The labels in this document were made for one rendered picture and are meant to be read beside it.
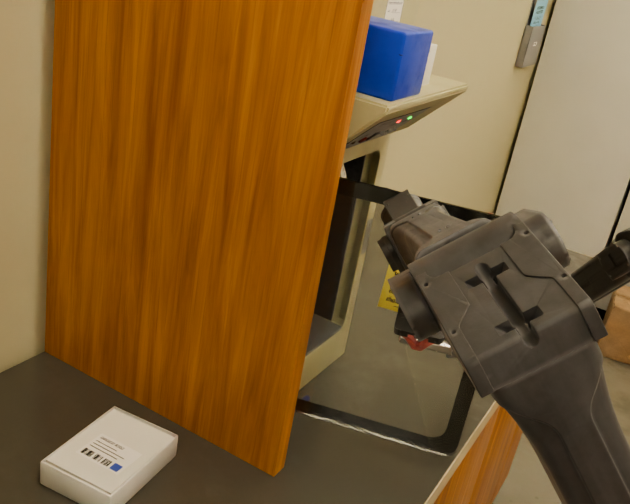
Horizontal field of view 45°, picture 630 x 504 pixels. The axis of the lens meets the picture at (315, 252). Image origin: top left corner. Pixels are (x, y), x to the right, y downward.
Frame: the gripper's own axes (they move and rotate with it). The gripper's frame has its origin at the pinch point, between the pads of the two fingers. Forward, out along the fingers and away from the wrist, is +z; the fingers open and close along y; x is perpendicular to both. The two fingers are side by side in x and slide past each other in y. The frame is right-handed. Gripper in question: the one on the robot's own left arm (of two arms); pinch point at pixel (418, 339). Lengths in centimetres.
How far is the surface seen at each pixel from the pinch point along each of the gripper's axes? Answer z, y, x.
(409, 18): -19, -47, -13
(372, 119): -24.8, -15.6, -11.7
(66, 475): 7, 29, -42
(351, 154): -6.5, -27.1, -16.8
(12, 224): 1, -4, -67
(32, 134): -10, -14, -65
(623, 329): 217, -172, 89
